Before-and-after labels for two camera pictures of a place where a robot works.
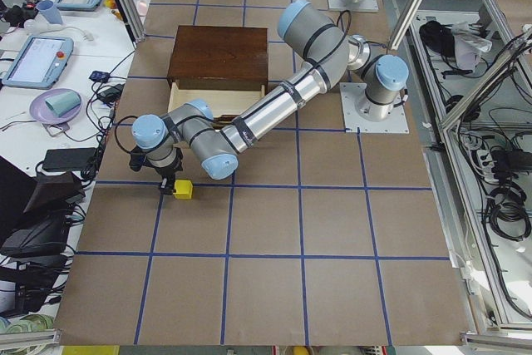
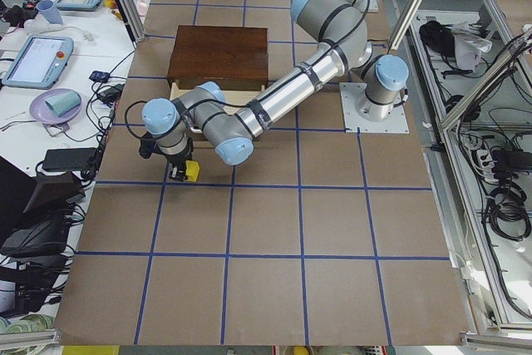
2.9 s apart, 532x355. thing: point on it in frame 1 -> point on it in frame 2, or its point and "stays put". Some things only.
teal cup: (63, 102) stays put
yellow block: (183, 189) -> (192, 170)
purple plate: (41, 112) stays put
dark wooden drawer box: (219, 57) stays put
